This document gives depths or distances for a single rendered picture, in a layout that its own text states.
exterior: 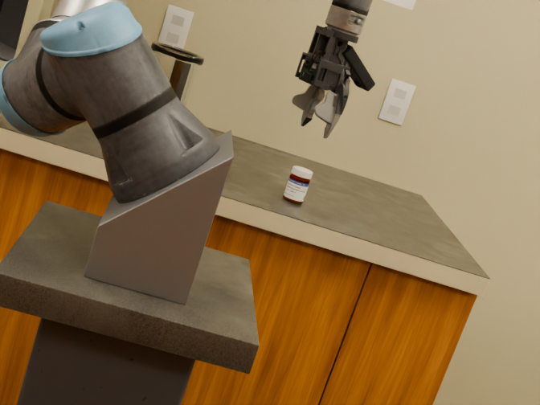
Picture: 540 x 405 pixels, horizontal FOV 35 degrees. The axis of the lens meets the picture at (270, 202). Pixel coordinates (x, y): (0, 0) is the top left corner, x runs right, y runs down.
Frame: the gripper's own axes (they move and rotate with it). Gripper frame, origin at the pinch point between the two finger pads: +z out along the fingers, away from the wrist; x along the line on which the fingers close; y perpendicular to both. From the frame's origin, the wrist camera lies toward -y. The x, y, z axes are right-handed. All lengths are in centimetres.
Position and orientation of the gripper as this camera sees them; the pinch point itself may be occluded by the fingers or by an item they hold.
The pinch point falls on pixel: (317, 128)
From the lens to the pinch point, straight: 178.9
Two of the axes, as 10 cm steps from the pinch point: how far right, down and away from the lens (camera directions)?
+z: -3.1, 9.2, 2.3
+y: -8.1, -1.3, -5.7
